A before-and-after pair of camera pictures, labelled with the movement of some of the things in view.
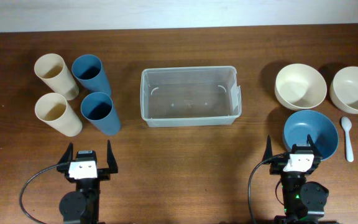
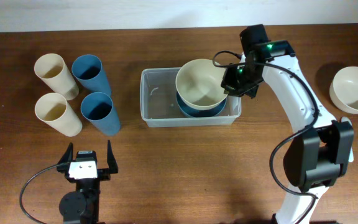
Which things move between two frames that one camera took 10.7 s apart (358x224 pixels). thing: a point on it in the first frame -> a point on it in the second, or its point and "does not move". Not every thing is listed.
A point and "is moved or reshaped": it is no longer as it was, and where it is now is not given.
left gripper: (104, 174) does not move
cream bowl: (299, 86) is moved or reshaped
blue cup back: (89, 72) does not move
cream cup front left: (53, 109) does not move
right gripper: (317, 157) -> (229, 87)
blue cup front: (99, 109) does not move
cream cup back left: (50, 69) does not move
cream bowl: (353, 90) does not move
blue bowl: (319, 126) is moved or reshaped
